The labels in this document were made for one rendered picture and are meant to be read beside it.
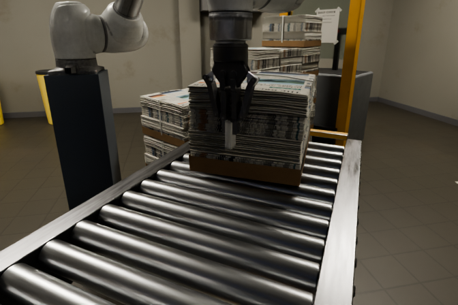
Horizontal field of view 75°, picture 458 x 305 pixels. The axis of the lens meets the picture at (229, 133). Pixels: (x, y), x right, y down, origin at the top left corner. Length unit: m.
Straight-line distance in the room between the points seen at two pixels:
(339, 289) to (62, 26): 1.23
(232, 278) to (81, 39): 1.09
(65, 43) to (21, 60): 3.85
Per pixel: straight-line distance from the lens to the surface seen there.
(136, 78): 4.83
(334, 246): 0.58
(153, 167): 0.86
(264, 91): 0.67
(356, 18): 2.76
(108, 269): 0.55
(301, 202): 0.69
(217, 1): 0.62
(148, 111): 1.70
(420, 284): 1.87
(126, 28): 1.37
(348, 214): 0.67
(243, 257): 0.54
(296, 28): 2.37
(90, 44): 1.36
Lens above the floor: 1.15
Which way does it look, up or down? 18 degrees down
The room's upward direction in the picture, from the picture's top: straight up
